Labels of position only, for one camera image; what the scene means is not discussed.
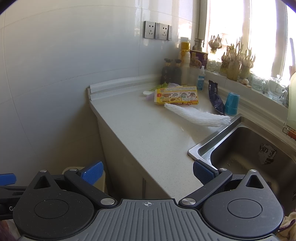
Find white foam net sleeve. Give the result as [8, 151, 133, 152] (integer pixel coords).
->
[164, 103, 231, 127]

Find dark blue snack bag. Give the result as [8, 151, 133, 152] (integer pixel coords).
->
[208, 80, 225, 115]

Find yellow snack box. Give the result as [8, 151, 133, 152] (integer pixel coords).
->
[154, 86, 199, 105]

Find green cabbage leaf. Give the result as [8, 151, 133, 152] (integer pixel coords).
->
[149, 82, 168, 92]

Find purple plastic wrapper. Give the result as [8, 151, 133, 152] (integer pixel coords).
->
[142, 83, 180, 100]

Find cream plastic trash bin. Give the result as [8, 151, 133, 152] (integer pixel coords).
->
[62, 166, 106, 193]

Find stainless steel sink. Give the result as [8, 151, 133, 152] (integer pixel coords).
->
[188, 114, 295, 215]

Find blue plastic cup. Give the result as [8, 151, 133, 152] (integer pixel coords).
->
[225, 92, 240, 115]

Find small blue label bottle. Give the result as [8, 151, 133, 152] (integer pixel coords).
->
[197, 66, 205, 91]

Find right dark sauce bottle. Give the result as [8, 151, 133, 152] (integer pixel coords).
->
[172, 59, 182, 85]

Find dark sauce bottle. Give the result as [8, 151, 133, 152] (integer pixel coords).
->
[161, 58, 173, 84]
[172, 59, 182, 85]

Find left dark sauce bottle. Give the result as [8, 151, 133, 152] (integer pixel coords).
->
[161, 58, 173, 84]

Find glass jars on sill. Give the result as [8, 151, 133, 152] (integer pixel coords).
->
[251, 74, 287, 102]

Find yellow capped white bottle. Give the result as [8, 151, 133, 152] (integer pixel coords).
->
[179, 42, 191, 86]

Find purple instant noodle cup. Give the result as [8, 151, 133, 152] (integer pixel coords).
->
[190, 50, 208, 69]

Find sprouting garlic bunch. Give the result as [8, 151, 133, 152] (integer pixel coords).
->
[219, 37, 256, 81]

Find metal canister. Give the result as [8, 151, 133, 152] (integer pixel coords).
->
[192, 38, 204, 52]

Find hanging garlic bunch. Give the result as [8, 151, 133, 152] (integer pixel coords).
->
[208, 35, 223, 54]

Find silver wall socket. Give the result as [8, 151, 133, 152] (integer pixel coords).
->
[168, 25, 173, 41]
[144, 21, 156, 39]
[155, 23, 169, 41]

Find right silver wall socket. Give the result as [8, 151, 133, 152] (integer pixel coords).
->
[155, 23, 169, 41]

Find left silver wall socket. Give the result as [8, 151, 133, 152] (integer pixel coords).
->
[144, 21, 156, 39]

